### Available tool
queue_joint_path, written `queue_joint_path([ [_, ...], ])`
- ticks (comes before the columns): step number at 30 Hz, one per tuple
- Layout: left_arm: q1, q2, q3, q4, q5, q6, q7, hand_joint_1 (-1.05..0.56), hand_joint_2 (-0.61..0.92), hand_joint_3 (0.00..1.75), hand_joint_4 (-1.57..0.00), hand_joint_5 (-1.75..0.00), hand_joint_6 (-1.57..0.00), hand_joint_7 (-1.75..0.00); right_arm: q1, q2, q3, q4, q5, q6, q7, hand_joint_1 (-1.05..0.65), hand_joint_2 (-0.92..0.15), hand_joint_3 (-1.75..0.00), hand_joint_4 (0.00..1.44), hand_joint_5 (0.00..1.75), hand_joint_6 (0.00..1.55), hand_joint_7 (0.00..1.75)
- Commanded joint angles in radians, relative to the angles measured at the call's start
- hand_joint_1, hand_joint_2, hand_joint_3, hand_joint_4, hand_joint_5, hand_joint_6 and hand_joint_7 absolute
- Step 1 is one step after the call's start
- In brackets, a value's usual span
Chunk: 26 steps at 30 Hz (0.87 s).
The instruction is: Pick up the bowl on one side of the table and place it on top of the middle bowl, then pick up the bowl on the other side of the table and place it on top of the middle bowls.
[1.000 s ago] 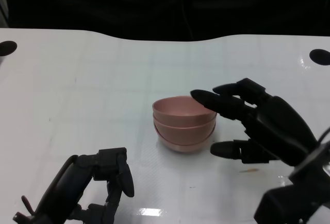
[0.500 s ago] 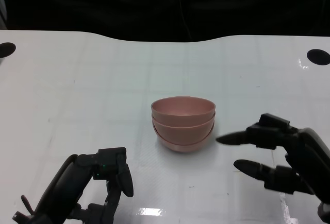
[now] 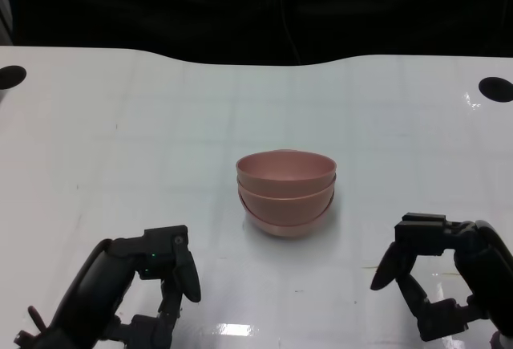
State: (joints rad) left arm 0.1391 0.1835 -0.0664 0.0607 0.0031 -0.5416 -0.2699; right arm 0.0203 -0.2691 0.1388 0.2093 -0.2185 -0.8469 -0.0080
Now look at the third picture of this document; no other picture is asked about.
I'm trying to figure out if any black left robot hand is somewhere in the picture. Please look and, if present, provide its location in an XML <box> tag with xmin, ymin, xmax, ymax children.
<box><xmin>39</xmin><ymin>225</ymin><xmax>202</xmax><ymax>349</ymax></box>

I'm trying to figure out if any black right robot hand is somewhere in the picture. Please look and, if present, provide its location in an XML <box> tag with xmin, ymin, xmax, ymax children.
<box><xmin>370</xmin><ymin>212</ymin><xmax>513</xmax><ymax>343</ymax></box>

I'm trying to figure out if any pink bowl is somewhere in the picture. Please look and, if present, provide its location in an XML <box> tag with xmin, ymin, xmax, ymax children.
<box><xmin>235</xmin><ymin>149</ymin><xmax>338</xmax><ymax>202</ymax></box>
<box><xmin>239</xmin><ymin>194</ymin><xmax>334</xmax><ymax>240</ymax></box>
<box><xmin>236</xmin><ymin>176</ymin><xmax>337</xmax><ymax>226</ymax></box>

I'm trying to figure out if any black round table grommet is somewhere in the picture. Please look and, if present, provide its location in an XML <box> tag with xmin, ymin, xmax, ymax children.
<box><xmin>478</xmin><ymin>76</ymin><xmax>513</xmax><ymax>103</ymax></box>
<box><xmin>0</xmin><ymin>65</ymin><xmax>28</xmax><ymax>91</ymax></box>

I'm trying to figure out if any black backdrop curtain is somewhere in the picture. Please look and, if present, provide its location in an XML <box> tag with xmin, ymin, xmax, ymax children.
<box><xmin>0</xmin><ymin>0</ymin><xmax>513</xmax><ymax>67</ymax></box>

